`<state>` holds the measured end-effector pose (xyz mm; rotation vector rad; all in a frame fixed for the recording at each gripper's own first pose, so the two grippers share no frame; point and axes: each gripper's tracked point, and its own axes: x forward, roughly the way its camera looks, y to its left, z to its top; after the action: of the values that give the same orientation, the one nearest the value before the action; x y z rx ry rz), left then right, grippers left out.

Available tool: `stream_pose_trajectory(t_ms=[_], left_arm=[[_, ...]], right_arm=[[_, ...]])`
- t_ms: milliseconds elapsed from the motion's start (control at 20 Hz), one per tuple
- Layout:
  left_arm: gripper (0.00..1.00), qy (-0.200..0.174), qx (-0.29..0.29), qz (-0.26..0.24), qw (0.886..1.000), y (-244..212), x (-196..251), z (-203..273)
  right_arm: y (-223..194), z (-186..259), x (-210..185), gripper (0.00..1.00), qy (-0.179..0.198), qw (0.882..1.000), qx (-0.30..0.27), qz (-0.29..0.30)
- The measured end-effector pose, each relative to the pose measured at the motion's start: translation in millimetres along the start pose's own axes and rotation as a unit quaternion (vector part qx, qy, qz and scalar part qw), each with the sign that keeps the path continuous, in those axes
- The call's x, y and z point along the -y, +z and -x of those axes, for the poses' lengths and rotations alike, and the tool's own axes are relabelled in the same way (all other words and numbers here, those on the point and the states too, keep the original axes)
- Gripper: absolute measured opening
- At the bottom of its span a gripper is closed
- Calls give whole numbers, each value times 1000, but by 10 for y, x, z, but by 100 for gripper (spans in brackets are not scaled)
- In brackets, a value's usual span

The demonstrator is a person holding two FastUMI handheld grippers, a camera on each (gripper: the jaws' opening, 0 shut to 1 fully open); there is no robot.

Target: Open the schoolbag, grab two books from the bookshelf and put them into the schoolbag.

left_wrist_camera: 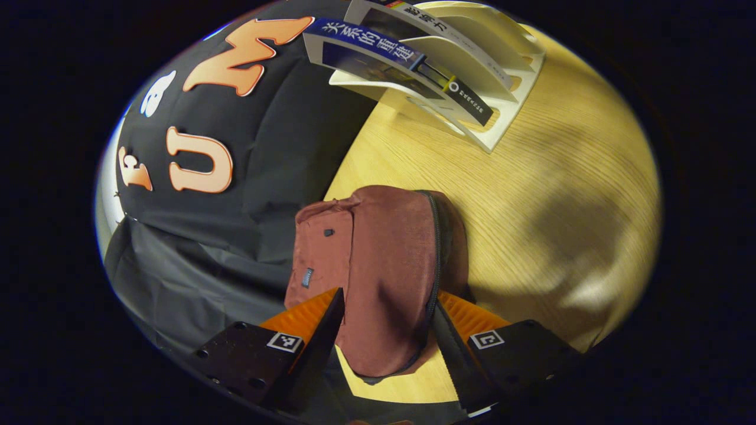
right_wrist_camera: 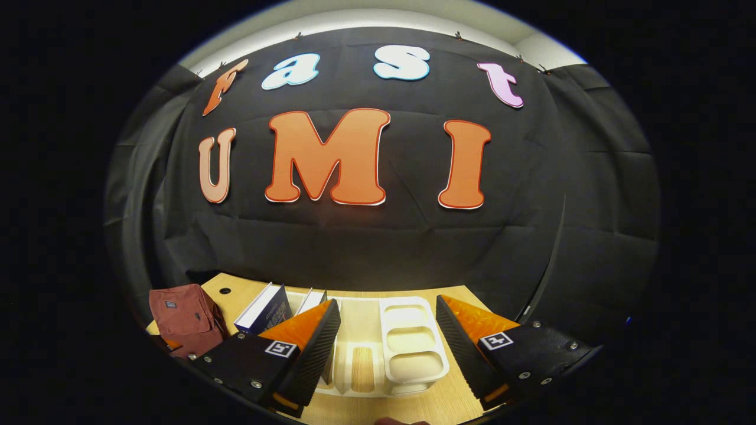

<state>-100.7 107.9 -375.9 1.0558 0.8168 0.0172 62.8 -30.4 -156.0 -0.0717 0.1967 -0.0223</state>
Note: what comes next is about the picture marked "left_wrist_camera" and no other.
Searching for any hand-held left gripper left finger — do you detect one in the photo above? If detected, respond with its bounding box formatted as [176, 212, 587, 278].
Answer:
[189, 287, 347, 414]

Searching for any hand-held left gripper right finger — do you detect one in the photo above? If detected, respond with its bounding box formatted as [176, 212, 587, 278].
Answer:
[431, 290, 583, 417]

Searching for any maroon schoolbag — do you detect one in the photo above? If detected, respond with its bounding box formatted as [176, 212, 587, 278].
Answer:
[283, 185, 473, 421]

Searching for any white bookshelf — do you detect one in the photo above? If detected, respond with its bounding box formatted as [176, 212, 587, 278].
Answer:
[328, 0, 547, 155]

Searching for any blue book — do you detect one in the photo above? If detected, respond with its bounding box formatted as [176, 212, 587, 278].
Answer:
[303, 17, 494, 128]

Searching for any white book with grey picture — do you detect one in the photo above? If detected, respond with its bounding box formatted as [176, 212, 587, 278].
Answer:
[344, 0, 514, 90]

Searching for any black backdrop cloth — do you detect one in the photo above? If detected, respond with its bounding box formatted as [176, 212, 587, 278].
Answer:
[97, 0, 380, 362]

